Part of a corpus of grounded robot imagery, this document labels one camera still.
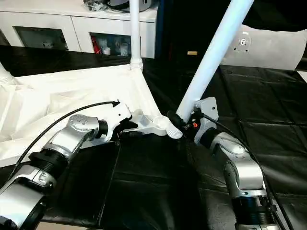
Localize black work mat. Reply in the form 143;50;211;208
0;45;307;230

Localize grey cushion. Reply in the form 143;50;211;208
220;23;307;72

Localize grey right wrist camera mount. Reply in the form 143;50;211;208
192;96;219;145

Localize grey round helmet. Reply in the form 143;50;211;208
107;0;159;13

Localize white plastic table top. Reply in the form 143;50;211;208
0;66;171;169

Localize white glass-door cabinet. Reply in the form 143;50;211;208
0;0;159;58

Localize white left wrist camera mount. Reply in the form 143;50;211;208
102;102;133;142

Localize dark clutter pile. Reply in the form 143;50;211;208
82;0;109;12

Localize white plastic table leg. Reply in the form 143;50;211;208
129;0;144;72
166;0;255;140
0;63;13;84

